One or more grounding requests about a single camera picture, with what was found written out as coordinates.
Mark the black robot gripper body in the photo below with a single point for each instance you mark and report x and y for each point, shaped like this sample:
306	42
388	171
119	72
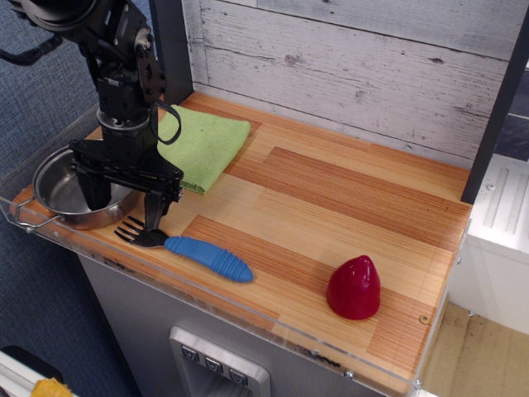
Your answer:
128	156

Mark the dark frame post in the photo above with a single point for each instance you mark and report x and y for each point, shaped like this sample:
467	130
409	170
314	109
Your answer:
172	47
502	105

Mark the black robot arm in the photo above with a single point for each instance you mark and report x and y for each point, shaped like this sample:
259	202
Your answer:
116	41

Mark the red plastic strawberry toy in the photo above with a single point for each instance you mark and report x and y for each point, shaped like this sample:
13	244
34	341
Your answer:
354	289

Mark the green folded cloth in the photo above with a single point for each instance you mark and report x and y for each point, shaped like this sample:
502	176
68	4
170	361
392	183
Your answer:
202	145

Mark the blue handled metal fork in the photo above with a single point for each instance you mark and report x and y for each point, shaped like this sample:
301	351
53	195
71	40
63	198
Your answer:
217	259

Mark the white toy sink unit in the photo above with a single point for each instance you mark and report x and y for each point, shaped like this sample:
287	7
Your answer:
490	275

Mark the dark right frame post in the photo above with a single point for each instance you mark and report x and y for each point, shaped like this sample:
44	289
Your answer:
502	105

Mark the yellow object bottom left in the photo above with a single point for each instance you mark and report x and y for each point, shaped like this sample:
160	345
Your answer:
50	388

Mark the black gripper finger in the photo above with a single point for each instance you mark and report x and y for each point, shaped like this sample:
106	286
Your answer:
156	206
95	189

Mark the stainless steel sauce pot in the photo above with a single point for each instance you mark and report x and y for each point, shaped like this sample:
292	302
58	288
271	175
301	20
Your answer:
55	186

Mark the clear acrylic edge guard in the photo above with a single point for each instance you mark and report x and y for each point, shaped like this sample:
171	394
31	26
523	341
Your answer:
335	167

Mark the grey cabinet with dispenser panel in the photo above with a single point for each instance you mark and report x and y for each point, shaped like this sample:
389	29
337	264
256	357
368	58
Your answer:
176	346

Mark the dark left frame post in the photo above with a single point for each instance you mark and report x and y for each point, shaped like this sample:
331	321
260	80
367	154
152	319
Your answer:
172	47

